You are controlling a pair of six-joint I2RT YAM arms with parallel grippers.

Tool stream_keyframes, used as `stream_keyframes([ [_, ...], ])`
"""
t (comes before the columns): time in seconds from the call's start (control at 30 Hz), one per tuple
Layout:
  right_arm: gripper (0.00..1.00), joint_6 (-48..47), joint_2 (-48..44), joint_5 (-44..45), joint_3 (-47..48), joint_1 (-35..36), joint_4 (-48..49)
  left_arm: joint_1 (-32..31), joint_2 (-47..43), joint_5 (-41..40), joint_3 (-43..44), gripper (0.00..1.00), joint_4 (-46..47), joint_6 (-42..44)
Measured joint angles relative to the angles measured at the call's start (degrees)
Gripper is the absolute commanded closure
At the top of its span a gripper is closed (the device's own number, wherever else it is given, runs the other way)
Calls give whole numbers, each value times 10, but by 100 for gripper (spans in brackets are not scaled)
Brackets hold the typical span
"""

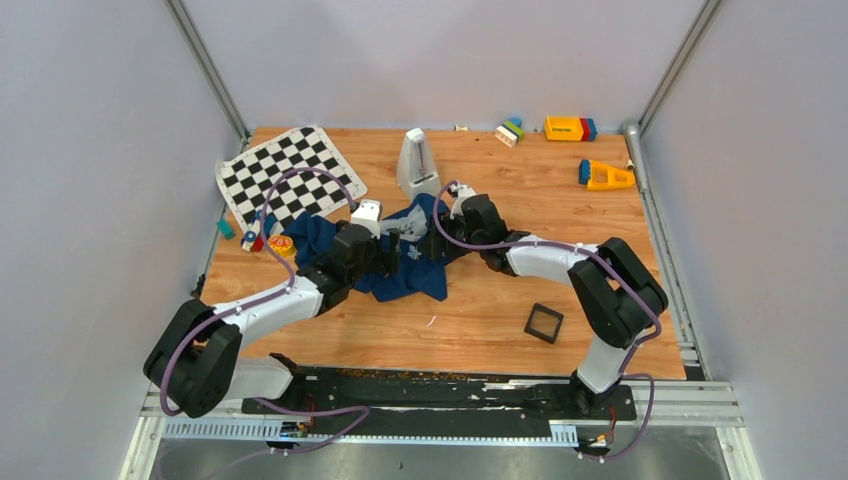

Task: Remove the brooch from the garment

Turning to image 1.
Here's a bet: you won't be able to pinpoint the grey metal pipe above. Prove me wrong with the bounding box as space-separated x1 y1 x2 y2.
621 119 650 196

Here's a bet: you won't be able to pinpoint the white green blue blocks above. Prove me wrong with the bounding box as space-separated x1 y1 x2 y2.
495 117 525 148

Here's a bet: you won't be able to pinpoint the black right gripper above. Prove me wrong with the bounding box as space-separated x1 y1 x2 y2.
419 211 486 259

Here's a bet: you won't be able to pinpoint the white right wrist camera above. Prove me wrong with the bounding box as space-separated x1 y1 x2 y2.
448 183 477 218

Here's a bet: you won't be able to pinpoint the yellow toy block bin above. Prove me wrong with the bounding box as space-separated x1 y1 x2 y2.
544 116 598 142

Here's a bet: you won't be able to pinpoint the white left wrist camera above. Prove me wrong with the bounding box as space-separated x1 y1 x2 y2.
350 199 382 238

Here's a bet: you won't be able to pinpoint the yellow blue toy ramp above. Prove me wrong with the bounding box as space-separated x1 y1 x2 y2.
578 159 636 191

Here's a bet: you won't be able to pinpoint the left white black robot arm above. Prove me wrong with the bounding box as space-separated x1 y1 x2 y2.
142 222 402 418

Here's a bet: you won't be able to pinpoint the checkered chessboard mat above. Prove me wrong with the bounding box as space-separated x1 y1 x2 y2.
215 127 367 231

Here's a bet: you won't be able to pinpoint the white metronome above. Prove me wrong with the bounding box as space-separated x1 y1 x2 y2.
396 128 442 201

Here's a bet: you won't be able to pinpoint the blue cartoon print shirt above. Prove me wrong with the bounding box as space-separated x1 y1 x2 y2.
282 193 450 302

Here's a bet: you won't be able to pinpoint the teal small block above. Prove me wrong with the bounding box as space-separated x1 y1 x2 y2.
216 219 236 240

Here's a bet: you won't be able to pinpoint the red white blue toy car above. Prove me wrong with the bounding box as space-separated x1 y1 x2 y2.
241 211 278 252

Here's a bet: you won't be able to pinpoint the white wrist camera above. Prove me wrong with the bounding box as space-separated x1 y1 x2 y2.
448 183 477 218
350 199 382 238

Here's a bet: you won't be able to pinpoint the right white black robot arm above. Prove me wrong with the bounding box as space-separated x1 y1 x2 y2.
422 185 669 418

